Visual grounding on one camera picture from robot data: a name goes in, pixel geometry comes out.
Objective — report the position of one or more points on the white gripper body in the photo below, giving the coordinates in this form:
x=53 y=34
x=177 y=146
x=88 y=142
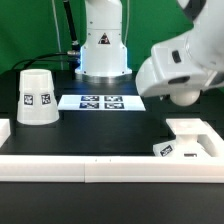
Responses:
x=170 y=71

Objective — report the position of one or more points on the white lamp base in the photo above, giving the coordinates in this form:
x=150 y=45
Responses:
x=185 y=145

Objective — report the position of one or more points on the white lamp bulb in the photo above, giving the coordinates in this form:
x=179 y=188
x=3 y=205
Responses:
x=185 y=98

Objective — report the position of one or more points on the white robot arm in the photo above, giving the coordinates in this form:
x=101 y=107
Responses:
x=103 y=55

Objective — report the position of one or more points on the white lamp shade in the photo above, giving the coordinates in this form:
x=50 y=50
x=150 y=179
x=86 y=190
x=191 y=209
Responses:
x=37 y=104

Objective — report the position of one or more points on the white marker sheet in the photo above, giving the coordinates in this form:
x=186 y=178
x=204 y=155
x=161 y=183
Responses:
x=101 y=103

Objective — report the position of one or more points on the white right fence wall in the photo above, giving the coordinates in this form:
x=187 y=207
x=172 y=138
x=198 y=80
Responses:
x=212 y=142

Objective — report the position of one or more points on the white fence wall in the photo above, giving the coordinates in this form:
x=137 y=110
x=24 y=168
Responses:
x=212 y=142
x=4 y=130
x=109 y=169

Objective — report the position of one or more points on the white front fence wall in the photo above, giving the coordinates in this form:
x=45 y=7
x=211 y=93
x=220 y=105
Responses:
x=109 y=169

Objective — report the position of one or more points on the white left fence wall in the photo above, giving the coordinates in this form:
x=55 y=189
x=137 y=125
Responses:
x=4 y=130

